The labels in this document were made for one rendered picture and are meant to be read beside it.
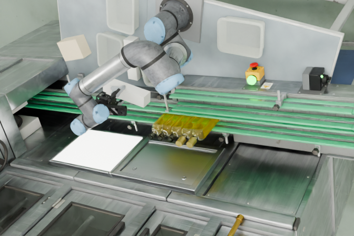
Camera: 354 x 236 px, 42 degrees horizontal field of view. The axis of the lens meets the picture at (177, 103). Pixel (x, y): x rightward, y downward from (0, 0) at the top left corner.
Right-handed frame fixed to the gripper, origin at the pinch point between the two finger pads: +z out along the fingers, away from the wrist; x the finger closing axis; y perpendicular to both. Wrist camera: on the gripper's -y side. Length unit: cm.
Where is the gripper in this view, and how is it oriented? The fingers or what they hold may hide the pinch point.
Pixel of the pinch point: (125, 93)
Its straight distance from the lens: 229.5
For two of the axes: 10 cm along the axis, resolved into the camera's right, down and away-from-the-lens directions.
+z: 4.8, -4.9, 7.3
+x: -0.5, 8.2, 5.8
